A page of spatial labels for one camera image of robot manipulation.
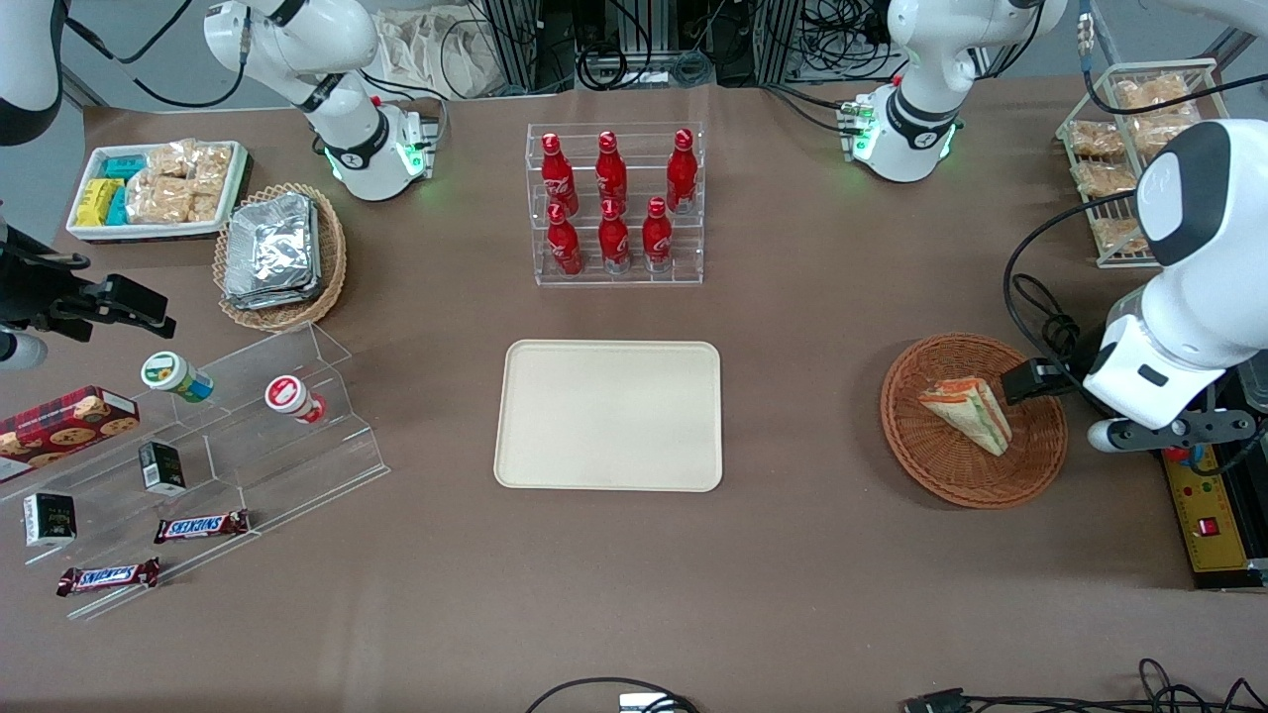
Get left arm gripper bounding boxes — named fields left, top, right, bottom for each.
left=1001, top=315, right=1234, bottom=429

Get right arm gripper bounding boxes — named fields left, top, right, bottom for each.
left=0, top=226, right=177, bottom=344

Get wrapped triangle sandwich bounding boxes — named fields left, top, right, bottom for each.
left=917, top=377, right=1013, bottom=457

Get white rectangular snack tray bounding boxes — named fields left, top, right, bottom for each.
left=66, top=141, right=250, bottom=245

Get round brown wicker basket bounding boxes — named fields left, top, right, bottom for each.
left=881, top=333, right=1069, bottom=510

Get oval light wicker basket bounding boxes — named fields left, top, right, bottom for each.
left=213, top=182, right=348, bottom=333

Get beige plastic tray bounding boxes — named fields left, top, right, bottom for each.
left=494, top=340, right=724, bottom=493

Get green lidded yogurt cup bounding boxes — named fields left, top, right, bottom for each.
left=141, top=352, right=214, bottom=403

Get yellow snack pack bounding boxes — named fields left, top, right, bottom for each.
left=76, top=178, right=122, bottom=228

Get red tartan cookie box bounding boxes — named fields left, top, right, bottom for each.
left=0, top=386, right=141, bottom=484

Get silver foil packet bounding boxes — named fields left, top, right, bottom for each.
left=223, top=277, right=324, bottom=311
left=228, top=193, right=318, bottom=296

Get small black carton box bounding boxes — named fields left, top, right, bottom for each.
left=138, top=442, right=187, bottom=496
left=23, top=492, right=77, bottom=549

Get clear bag of pastry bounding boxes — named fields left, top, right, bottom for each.
left=1129, top=114, right=1197, bottom=159
left=1068, top=121, right=1126, bottom=157
left=1114, top=74, right=1192, bottom=112
left=1075, top=163, right=1137, bottom=197
left=1093, top=218, right=1150, bottom=255

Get red lidded yogurt cup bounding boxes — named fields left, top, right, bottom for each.
left=264, top=375, right=328, bottom=425

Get clear acrylic stepped shelf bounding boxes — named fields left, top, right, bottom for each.
left=0, top=322, right=389, bottom=623

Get Snickers chocolate bar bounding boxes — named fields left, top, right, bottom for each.
left=154, top=510, right=251, bottom=545
left=56, top=559, right=160, bottom=597

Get yellow black power strip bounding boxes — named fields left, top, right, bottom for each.
left=1161, top=441, right=1268, bottom=592

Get red cola bottle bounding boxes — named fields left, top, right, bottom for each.
left=666, top=128, right=698, bottom=215
left=547, top=203, right=583, bottom=277
left=642, top=196, right=674, bottom=273
left=595, top=130, right=629, bottom=214
left=540, top=132, right=580, bottom=217
left=598, top=198, right=631, bottom=275

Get beige cloth bag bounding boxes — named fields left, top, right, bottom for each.
left=376, top=8, right=506, bottom=100

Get metal equipment rack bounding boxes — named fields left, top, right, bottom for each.
left=474, top=0, right=578, bottom=95
left=753, top=0, right=808, bottom=85

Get clear acrylic bottle rack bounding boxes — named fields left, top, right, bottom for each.
left=526, top=122, right=705, bottom=288

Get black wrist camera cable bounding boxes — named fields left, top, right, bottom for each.
left=0, top=250, right=92, bottom=270

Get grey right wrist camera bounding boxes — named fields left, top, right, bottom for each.
left=0, top=332, right=48, bottom=370

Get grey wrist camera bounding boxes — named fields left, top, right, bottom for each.
left=0, top=332, right=48, bottom=370
left=1088, top=408, right=1259, bottom=455

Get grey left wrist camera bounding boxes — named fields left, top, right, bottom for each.
left=1088, top=408, right=1259, bottom=455

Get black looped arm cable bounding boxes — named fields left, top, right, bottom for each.
left=1003, top=188, right=1165, bottom=399

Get white wire rack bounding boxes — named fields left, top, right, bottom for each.
left=1055, top=57, right=1231, bottom=270

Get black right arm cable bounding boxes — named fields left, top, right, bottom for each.
left=59, top=0, right=249, bottom=110

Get black cable with blue plug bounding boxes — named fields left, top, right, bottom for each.
left=1080, top=0, right=1229, bottom=116

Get black tangled table cables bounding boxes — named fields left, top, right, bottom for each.
left=961, top=657, right=1268, bottom=713

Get coiled black cable bundle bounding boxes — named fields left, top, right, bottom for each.
left=577, top=30, right=714, bottom=92

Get black arched table cable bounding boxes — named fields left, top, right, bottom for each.
left=525, top=677, right=699, bottom=713

